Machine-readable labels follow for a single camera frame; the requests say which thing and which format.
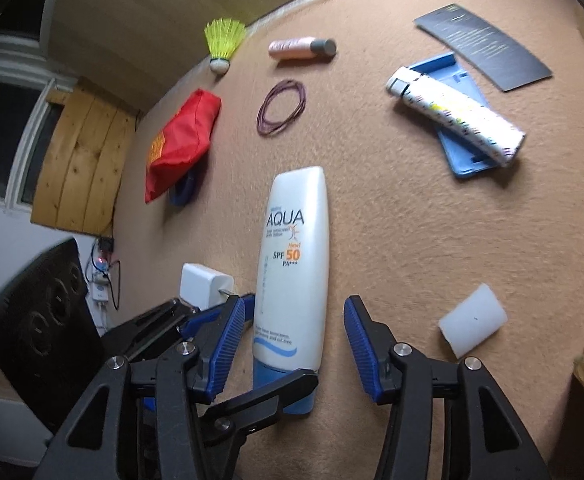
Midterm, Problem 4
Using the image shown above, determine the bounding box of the white foam block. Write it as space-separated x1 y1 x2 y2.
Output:
438 282 508 359

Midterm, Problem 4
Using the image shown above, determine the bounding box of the yellow shuttlecock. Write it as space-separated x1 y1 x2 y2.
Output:
203 17 247 75

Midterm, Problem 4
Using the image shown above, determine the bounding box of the red cloth bag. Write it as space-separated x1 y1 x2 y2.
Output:
144 88 221 203

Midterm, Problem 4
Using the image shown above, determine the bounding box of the black card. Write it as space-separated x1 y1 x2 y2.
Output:
414 4 553 93

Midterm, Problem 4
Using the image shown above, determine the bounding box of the purple rubber band bundle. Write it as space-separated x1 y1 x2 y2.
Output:
256 79 307 137

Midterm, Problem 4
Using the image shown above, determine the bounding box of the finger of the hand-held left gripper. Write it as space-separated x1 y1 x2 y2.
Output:
104 294 257 361
198 369 320 480

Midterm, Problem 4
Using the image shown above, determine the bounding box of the blue ring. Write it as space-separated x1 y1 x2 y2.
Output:
168 167 199 207

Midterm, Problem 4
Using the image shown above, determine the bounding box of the black cable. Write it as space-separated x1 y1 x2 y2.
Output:
106 259 123 311

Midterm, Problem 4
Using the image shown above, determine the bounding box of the light wooden board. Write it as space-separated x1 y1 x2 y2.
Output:
39 0 305 111

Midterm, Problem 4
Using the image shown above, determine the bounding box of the pink tube grey cap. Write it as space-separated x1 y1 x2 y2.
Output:
268 36 337 62

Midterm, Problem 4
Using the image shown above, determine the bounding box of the white window frame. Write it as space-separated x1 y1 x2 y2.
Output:
0 35 80 216

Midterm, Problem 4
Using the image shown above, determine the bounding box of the pine wood panel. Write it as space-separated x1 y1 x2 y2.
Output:
30 77 138 238

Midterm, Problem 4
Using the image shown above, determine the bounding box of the white charger adapter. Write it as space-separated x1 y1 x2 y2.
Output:
179 262 235 308

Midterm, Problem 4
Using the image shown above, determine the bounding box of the white patterned cylinder bottle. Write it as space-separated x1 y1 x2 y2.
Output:
386 66 527 167

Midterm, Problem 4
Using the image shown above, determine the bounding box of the white power strip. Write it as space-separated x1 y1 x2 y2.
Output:
88 255 113 331

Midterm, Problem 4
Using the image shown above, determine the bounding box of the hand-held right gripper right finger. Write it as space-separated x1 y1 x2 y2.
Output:
343 295 555 480

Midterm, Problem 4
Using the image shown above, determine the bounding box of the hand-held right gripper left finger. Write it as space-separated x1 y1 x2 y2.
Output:
32 294 247 480

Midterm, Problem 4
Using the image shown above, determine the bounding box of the white sunscreen bottle blue cap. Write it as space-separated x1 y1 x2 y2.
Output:
251 166 333 416

